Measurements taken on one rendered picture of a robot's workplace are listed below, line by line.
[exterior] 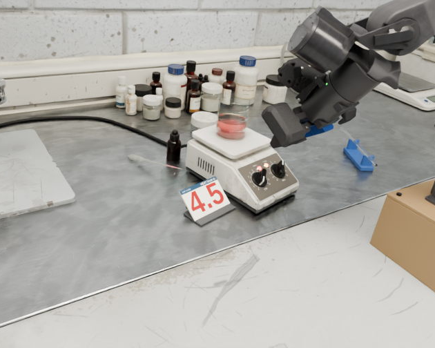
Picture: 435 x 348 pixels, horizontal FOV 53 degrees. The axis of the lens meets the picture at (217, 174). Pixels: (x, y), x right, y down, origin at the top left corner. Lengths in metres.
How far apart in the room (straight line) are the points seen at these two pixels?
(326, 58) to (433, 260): 0.35
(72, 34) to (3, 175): 0.45
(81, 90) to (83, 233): 0.53
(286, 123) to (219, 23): 0.80
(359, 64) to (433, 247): 0.30
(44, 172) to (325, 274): 0.54
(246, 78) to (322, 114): 0.63
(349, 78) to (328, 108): 0.06
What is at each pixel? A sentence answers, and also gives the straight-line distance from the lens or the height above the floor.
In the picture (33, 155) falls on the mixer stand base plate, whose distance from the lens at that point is 0.95.
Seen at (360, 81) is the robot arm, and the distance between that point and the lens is 0.62.
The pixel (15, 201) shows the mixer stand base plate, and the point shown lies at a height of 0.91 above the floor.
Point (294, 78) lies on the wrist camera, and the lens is 0.65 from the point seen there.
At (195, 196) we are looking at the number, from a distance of 0.78.
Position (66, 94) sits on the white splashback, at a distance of 1.18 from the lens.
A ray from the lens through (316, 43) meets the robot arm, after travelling 0.59.
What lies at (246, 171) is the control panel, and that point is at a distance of 0.82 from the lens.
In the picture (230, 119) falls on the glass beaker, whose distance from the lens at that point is 0.84.
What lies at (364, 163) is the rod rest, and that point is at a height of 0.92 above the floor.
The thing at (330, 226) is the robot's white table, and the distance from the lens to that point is 0.83.
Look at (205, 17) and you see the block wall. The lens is 1.34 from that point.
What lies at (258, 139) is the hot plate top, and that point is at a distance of 0.88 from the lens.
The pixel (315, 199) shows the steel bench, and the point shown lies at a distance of 0.90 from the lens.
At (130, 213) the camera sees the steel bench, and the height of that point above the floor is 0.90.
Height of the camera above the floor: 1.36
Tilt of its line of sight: 30 degrees down
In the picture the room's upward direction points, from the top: 7 degrees clockwise
